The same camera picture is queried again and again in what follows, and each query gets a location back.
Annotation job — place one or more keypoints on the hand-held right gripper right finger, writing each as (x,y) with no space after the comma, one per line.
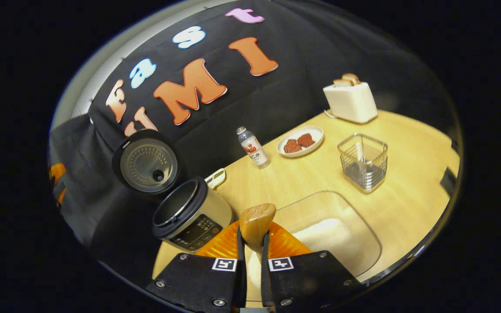
(307,282)

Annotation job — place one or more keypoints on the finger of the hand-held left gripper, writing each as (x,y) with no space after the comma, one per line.
(58,174)

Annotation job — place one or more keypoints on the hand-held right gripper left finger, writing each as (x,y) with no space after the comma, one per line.
(202,282)

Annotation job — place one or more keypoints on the white rice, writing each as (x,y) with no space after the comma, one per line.
(324,237)

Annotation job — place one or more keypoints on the black and silver rice cooker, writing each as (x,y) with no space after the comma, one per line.
(198,217)

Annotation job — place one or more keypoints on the wooden spoon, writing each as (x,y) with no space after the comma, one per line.
(257,224)

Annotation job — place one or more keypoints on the clear plastic tray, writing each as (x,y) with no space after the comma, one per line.
(363,252)

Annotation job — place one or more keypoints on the brown meat piece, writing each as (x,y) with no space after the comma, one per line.
(306,140)
(292,146)

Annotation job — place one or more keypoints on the small clear drink bottle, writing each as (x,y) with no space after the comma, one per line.
(255,150)

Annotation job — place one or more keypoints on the white oval plate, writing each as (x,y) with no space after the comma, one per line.
(315,132)

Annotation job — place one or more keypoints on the white toaster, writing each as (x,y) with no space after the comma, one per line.
(351,104)

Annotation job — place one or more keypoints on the toasted bread slice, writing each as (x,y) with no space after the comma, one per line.
(341,83)
(351,78)

